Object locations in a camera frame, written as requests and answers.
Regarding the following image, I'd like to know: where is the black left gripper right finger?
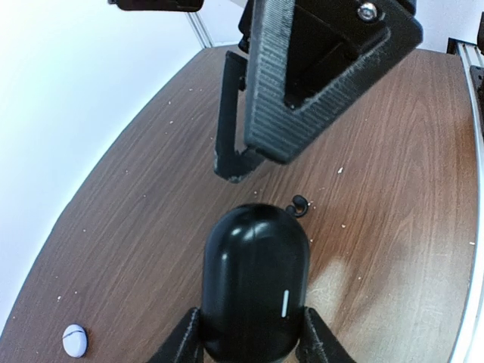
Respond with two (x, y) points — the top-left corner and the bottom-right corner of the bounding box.
(298, 307), (355, 363)

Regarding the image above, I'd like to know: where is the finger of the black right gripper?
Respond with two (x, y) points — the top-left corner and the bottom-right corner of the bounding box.
(241, 1), (423, 164)
(214, 51), (264, 184)

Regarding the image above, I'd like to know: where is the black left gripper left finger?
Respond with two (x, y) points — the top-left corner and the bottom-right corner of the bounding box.
(147, 307), (203, 363)

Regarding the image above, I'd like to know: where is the black oval charging case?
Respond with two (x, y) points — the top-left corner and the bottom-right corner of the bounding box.
(200, 203), (309, 362)

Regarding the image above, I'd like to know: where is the lilac earbud charging case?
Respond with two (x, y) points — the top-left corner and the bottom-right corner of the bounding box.
(62, 324), (88, 358)

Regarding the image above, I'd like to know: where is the black earbud right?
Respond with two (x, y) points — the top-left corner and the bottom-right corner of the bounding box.
(285, 194), (309, 219)

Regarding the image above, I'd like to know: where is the right aluminium frame post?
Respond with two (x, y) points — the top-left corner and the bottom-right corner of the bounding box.
(186, 12), (215, 48)

